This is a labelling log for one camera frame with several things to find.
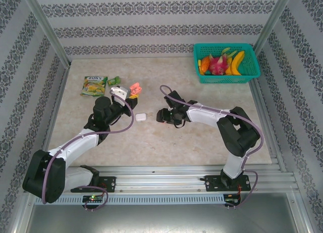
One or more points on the yellow banana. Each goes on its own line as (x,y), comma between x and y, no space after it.
(237,64)

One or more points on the small green candy packet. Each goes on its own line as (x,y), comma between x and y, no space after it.
(114,81)

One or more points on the pink earbud charging case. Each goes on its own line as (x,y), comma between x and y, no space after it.
(135,88)

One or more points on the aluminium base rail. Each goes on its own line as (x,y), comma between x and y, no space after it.
(161,178)

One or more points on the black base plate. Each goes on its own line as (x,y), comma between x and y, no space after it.
(210,183)
(111,183)

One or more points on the yellow fruit slice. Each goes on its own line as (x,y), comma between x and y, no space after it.
(199,65)

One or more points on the grey metal sheet panel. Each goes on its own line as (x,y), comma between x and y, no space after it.
(161,218)

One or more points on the green Fox's candy bag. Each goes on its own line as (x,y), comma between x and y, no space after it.
(93,88)

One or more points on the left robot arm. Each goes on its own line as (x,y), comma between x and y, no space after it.
(75,147)

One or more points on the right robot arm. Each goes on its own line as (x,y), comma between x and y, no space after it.
(202,115)

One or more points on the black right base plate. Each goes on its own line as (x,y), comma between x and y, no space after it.
(210,183)

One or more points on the pink dragon fruit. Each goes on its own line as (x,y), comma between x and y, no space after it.
(217,65)

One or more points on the aluminium side rail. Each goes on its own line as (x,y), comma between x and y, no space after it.
(61,91)
(261,104)

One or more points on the aluminium frame post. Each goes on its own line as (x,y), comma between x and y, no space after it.
(273,21)
(45,26)

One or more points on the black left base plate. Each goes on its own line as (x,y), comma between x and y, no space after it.
(111,183)

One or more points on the orange mango fruit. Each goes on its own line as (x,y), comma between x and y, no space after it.
(205,64)

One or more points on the teal plastic basket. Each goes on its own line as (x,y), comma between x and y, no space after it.
(249,79)

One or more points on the white earbud charging case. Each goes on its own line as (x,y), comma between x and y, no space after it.
(140,117)

